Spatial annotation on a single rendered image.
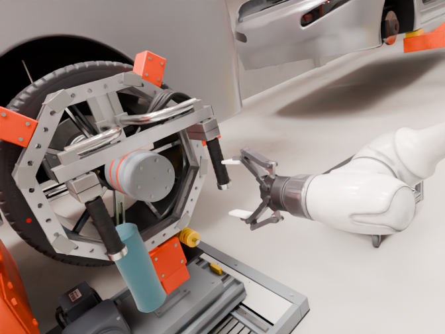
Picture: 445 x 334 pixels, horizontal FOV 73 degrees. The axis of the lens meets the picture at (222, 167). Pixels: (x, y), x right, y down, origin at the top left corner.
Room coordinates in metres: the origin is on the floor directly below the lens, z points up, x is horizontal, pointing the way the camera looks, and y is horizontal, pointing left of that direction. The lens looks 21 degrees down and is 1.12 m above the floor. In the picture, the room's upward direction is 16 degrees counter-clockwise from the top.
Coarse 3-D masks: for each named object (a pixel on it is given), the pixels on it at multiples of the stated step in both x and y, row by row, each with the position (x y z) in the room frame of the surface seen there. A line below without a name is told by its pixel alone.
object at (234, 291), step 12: (204, 264) 1.23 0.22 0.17; (216, 276) 1.15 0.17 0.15; (228, 276) 1.09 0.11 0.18; (228, 288) 1.05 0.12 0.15; (240, 288) 1.03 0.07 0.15; (216, 300) 1.01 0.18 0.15; (228, 300) 0.99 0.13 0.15; (240, 300) 1.02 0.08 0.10; (204, 312) 0.96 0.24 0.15; (216, 312) 0.94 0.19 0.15; (228, 312) 0.98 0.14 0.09; (192, 324) 0.92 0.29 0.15; (204, 324) 0.91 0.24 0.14; (216, 324) 0.93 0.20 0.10
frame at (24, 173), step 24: (48, 96) 0.82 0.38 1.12; (72, 96) 0.86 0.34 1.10; (96, 96) 0.86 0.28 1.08; (144, 96) 0.98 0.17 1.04; (48, 120) 0.78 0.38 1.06; (48, 144) 0.76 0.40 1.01; (192, 144) 1.00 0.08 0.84; (24, 168) 0.72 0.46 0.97; (192, 168) 1.02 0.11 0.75; (24, 192) 0.71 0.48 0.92; (192, 192) 0.96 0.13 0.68; (48, 216) 0.72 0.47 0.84; (48, 240) 0.73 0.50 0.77; (72, 240) 0.73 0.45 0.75; (96, 240) 0.81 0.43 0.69; (144, 240) 0.85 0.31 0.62
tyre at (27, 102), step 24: (72, 72) 0.92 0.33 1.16; (96, 72) 0.95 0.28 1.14; (120, 72) 0.99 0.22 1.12; (24, 96) 0.84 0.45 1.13; (0, 144) 0.78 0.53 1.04; (0, 168) 0.77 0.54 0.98; (0, 192) 0.75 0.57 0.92; (24, 216) 0.76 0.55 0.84; (168, 216) 0.98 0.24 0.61; (72, 264) 0.80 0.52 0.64; (96, 264) 0.82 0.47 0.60
